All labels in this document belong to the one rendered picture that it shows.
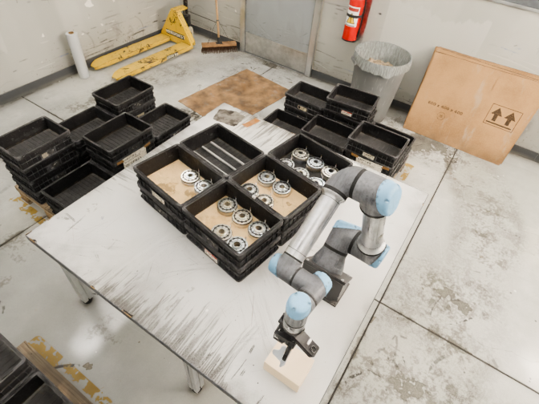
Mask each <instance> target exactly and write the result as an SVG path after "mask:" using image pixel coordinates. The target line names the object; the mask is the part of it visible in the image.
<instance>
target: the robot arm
mask: <svg viewBox="0 0 539 404"><path fill-rule="evenodd" d="M401 196H402V188H401V187H400V185H399V184H397V183H395V182H394V181H393V180H389V179H387V178H385V177H382V176H380V175H378V174H375V173H374V172H371V171H369V170H367V169H366V168H362V167H359V166H351V167H348V168H344V169H342V170H340V171H338V172H336V173H335V174H333V175H332V176H331V177H330V178H329V179H328V180H327V182H325V183H324V185H323V187H322V194H321V196H320V197H319V198H318V200H317V202H316V203H315V205H314V206H313V208H312V209H311V210H310V212H309V214H308V216H307V217H306V219H305V220H304V221H303V223H302V225H301V227H300V228H299V230H298V231H297V232H296V234H295V235H294V238H293V239H292V241H291V242H290V243H289V245H288V246H287V248H286V250H285V252H284V253H283V254H281V253H276V254H275V255H274V256H273V257H272V258H271V259H270V261H269V265H268V269H269V271H270V272H271V273H272V274H273V275H275V276H276V277H277V278H279V279H281V280H282V281H284V282H285V283H286V284H288V285H289V286H291V287H292V288H294V289H295V290H297V292H296V293H292V294H291V295H290V296H289V298H288V300H287V302H286V311H285V312H284V313H283V314H282V316H281V317H280V318H279V320H278V323H279V325H278V327H277V328H276V330H275V331H274V337H273V339H275V340H276V341H278V342H280V343H281V344H283V343H284V344H286V345H287V347H286V346H285V345H283V346H282V347H281V349H273V351H272V352H273V355H274V356H275V357H276V358H277V359H278V360H279V361H280V365H279V367H283V366H284V365H285V363H286V361H287V359H288V357H289V355H290V353H291V350H292V349H294V347H295V346H296V345H298V346H299V348H300V349H301V350H302V351H303V352H304V353H305V354H306V355H307V356H308V357H309V358H314V357H315V355H316V353H317V352H318V350H319V346H318V345H317V344H316V343H315V342H314V341H313V340H312V339H311V338H310V336H309V335H308V334H307V333H306V332H305V325H306V321H307V318H308V317H309V315H310V314H311V313H312V311H313V310H314V309H315V307H316V306H317V305H318V304H319V302H320V301H321V300H322V299H323V298H324V297H325V296H326V295H327V293H328V292H329V291H330V289H331V287H332V281H331V279H330V278H329V277H328V276H327V275H326V274H325V273H324V272H320V271H317V272H316V273H314V274H312V273H310V272H308V271H307V270H305V269H304V268H303V267H301V265H302V262H303V261H304V260H305V259H306V256H307V255H308V253H309V252H310V250H311V249H312V248H313V246H314V244H315V242H316V241H317V239H318V238H319V236H320V235H321V233H322V231H323V230H324V228H325V227H326V225H327V224H328V222H329V221H330V219H331V217H332V216H333V215H334V213H335V211H336V210H337V208H338V206H339V205H340V204H342V203H345V201H346V200H347V198H351V199H352V200H355V201H357V202H359V207H360V210H361V212H362V213H363V223H362V227H359V226H358V225H355V224H352V223H349V222H347V221H345V220H337V221H336V222H335V224H334V226H333V227H332V229H331V231H330V234H329V236H328V237H327V238H326V241H325V243H324V245H323V246H322V247H321V248H320V249H319V250H318V251H317V252H316V253H315V254H314V255H313V257H312V261H313V262H314V263H315V264H317V265H319V266H320V267H322V268H323V269H325V270H327V271H329V272H331V273H333V274H336V275H339V276H341V275H342V272H343V270H344V265H345V260H346V257H347V255H348V253H349V254H351V255H352V256H353V257H356V258H357V259H359V260H361V261H362V262H364V263H366V264H367V265H368V266H371V267H372V268H374V269H376V268H378V267H379V265H380V264H381V263H382V261H383V259H384V258H385V256H386V255H387V253H388V252H389V250H390V246H388V244H386V241H385V239H384V237H383V233H384V228H385V223H386V219H387V216H391V215H392V214H393V213H394V212H395V210H396V209H397V207H398V205H399V201H400V200H401ZM361 230H362V231H361Z"/></svg>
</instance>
